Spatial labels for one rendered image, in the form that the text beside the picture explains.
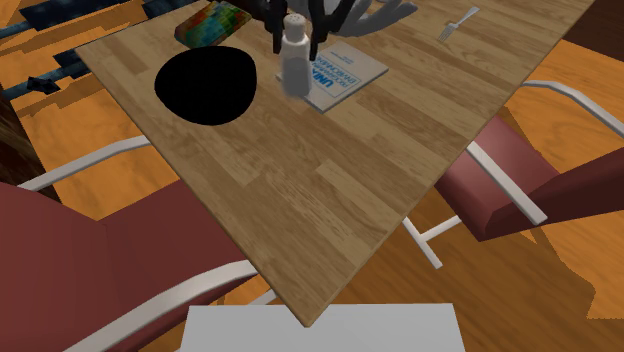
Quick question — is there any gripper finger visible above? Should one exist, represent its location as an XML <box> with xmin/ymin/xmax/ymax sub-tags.
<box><xmin>243</xmin><ymin>0</ymin><xmax>290</xmax><ymax>55</ymax></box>
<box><xmin>308</xmin><ymin>0</ymin><xmax>372</xmax><ymax>63</ymax></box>

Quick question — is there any white salt shaker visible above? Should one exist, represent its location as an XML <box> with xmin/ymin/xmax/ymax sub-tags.
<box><xmin>277</xmin><ymin>13</ymin><xmax>314</xmax><ymax>99</ymax></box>

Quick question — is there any white and blue book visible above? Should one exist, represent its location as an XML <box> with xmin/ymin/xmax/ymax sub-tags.
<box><xmin>275</xmin><ymin>40</ymin><xmax>390</xmax><ymax>116</ymax></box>

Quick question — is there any multicoloured rectangular block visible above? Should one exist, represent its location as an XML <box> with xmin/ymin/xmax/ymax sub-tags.
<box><xmin>174</xmin><ymin>0</ymin><xmax>254</xmax><ymax>49</ymax></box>

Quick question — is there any black round bowl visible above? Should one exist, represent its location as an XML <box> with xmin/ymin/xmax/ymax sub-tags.
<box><xmin>153</xmin><ymin>45</ymin><xmax>258</xmax><ymax>127</ymax></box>

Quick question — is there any silver fork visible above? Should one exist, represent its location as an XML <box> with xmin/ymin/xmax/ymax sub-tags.
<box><xmin>437</xmin><ymin>6</ymin><xmax>481</xmax><ymax>44</ymax></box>

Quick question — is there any wooden table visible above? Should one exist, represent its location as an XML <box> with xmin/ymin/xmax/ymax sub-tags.
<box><xmin>75</xmin><ymin>0</ymin><xmax>598</xmax><ymax>329</ymax></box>

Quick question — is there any white block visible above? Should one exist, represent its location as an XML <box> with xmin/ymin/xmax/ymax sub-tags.
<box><xmin>179</xmin><ymin>303</ymin><xmax>467</xmax><ymax>352</ymax></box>

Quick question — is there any red chair with white frame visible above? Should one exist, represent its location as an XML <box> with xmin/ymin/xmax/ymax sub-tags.
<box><xmin>401</xmin><ymin>80</ymin><xmax>624</xmax><ymax>270</ymax></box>
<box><xmin>0</xmin><ymin>135</ymin><xmax>279</xmax><ymax>352</ymax></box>

